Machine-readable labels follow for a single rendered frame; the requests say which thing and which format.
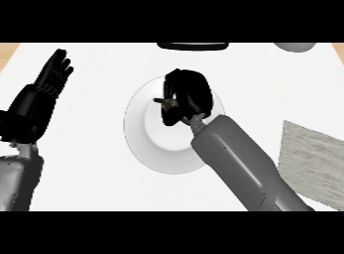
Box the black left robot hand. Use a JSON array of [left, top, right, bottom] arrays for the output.
[[0, 49, 77, 145]]

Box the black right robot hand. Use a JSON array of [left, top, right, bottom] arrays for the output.
[[161, 67, 215, 127]]

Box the dark eggplant with brown stem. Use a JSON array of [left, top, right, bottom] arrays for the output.
[[152, 95, 180, 113]]

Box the white round plate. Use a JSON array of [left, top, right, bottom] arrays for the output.
[[121, 74, 227, 176]]

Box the grey woven placemat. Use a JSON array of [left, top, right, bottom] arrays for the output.
[[276, 120, 344, 212]]

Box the black flat object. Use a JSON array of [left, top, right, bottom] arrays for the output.
[[155, 42, 230, 52]]

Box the grey rounded object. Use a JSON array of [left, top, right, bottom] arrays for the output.
[[271, 42, 317, 54]]

